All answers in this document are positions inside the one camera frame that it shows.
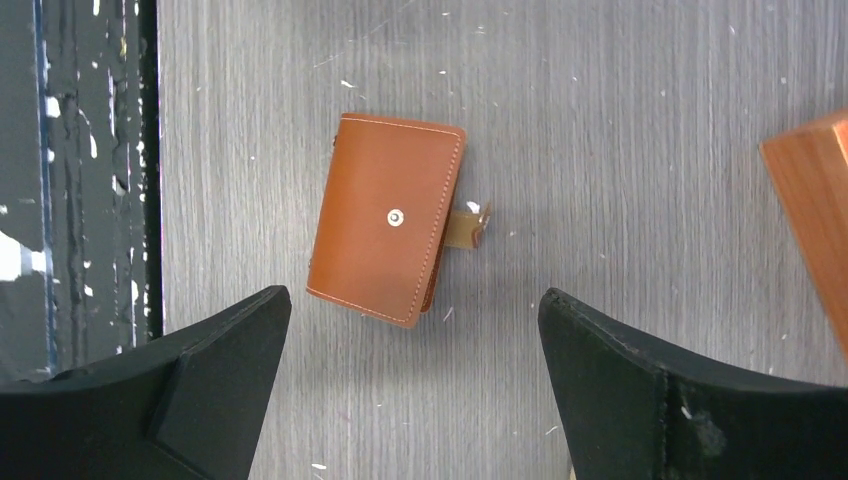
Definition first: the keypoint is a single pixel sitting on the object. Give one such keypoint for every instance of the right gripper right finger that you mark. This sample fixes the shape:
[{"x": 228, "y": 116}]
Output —
[{"x": 634, "y": 406}]

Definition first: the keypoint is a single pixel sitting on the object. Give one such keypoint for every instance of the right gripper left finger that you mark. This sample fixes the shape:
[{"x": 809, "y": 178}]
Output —
[{"x": 189, "y": 405}]

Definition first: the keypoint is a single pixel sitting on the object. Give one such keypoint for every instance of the brown leather card holder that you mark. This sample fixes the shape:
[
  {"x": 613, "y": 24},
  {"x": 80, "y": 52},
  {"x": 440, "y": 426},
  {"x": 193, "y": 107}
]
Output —
[{"x": 387, "y": 216}]

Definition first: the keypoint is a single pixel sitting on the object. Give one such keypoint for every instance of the orange wooden divider tray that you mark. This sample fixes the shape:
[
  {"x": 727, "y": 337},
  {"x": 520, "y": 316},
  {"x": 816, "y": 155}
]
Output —
[{"x": 808, "y": 169}]

